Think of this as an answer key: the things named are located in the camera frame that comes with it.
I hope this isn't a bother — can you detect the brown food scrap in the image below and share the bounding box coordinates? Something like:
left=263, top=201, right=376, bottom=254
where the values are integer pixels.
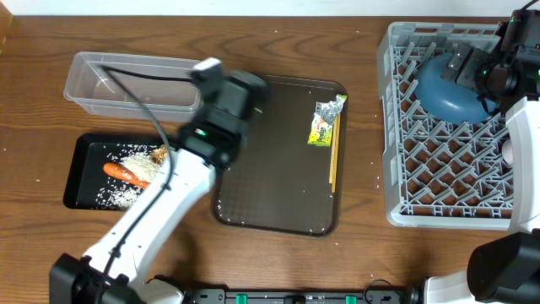
left=149, top=144, right=169, bottom=165

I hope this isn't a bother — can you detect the large dark blue bowl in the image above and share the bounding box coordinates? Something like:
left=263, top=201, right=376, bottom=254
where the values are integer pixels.
left=414, top=52, right=498, bottom=124

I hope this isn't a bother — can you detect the silver green snack wrapper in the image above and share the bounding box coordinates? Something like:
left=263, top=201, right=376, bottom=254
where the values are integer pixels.
left=307, top=94, right=348, bottom=147

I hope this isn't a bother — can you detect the orange carrot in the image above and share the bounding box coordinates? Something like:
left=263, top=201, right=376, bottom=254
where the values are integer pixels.
left=103, top=163, right=149, bottom=189

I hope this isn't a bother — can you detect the pile of white rice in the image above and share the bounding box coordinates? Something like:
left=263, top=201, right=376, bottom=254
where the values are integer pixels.
left=94, top=144, right=161, bottom=210

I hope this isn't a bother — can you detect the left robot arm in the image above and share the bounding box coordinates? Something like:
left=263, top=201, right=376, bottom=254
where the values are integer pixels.
left=49, top=104, right=254, bottom=303

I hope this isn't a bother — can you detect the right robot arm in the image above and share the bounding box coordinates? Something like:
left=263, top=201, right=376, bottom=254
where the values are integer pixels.
left=418, top=44, right=539, bottom=303

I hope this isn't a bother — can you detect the grey plastic dishwasher rack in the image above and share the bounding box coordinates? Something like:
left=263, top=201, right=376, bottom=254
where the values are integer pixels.
left=377, top=22, right=513, bottom=231

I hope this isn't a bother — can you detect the black waste tray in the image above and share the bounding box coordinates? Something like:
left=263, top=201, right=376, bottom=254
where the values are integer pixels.
left=63, top=133, right=163, bottom=209

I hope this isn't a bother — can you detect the clear plastic bin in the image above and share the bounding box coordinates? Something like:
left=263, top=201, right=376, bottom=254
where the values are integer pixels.
left=63, top=52, right=203, bottom=122

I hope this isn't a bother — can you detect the dark brown serving tray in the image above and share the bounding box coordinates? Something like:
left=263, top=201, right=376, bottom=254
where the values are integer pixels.
left=212, top=75, right=348, bottom=237

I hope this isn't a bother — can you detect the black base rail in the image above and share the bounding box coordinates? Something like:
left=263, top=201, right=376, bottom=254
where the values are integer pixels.
left=145, top=276, right=423, bottom=304

